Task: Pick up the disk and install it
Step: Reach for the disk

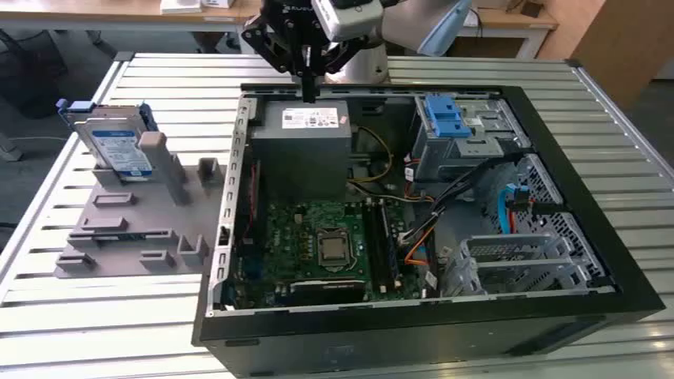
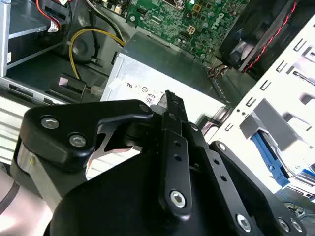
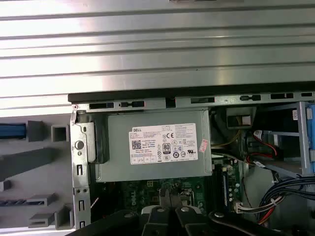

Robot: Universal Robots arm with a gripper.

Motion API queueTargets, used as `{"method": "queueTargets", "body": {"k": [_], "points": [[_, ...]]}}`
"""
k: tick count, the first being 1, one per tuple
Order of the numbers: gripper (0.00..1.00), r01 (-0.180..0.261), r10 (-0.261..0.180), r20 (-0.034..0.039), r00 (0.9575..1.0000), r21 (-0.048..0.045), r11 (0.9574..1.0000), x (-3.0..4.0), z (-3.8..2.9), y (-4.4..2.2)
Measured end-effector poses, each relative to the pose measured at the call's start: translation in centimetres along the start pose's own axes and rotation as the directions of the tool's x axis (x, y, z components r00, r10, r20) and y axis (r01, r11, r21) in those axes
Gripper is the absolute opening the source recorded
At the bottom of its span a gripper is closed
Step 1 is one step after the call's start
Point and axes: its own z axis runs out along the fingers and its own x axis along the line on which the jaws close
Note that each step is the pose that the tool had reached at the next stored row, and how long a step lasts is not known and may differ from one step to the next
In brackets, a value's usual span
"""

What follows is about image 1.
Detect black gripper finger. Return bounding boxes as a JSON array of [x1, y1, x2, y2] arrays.
[[240, 14, 312, 103], [311, 36, 371, 103]]

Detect hard disk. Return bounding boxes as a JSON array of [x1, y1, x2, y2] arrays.
[[55, 98, 159, 182]]

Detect metal disk bay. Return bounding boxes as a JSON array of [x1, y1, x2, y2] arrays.
[[439, 232, 607, 297]]

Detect white flat box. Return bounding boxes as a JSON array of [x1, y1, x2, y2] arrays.
[[160, 0, 204, 16]]

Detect grey power supply unit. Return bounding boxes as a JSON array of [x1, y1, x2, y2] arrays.
[[247, 99, 352, 205]]

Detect wooden desk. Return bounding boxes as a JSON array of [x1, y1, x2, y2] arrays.
[[0, 0, 559, 54]]

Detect blue drive latch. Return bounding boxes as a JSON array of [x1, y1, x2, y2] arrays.
[[424, 96, 474, 138]]

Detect metal optical drive cage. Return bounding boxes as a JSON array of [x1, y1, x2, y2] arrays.
[[410, 94, 531, 182]]

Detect green motherboard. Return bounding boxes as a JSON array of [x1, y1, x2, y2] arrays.
[[231, 199, 422, 309]]

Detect silver CPU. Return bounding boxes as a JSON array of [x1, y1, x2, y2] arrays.
[[319, 236, 352, 265]]

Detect black RAM slot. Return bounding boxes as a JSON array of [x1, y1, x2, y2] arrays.
[[362, 200, 386, 291]]

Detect black mesh waste bin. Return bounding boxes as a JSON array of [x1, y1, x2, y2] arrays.
[[0, 27, 69, 119]]

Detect installed RAM stick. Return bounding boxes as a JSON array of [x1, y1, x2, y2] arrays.
[[379, 203, 406, 291]]

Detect grey parts rack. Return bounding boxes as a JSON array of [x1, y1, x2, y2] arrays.
[[55, 132, 231, 280]]

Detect black graphics card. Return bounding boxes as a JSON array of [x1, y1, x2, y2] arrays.
[[287, 279, 367, 305]]

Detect grey desk foot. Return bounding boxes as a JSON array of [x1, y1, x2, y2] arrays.
[[0, 129, 25, 163]]

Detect black PC case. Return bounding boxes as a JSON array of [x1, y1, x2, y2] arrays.
[[189, 82, 667, 378]]

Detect yellow wire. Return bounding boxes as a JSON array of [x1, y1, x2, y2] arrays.
[[347, 126, 395, 183]]

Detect black cable bundle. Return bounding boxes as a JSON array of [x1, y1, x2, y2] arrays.
[[404, 152, 532, 242]]

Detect orange wires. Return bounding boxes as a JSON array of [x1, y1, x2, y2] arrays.
[[404, 227, 438, 265]]

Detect blue data wire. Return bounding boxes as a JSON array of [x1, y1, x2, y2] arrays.
[[494, 184, 522, 236]]

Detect black power wire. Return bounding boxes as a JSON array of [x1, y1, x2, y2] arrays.
[[507, 188, 567, 216]]

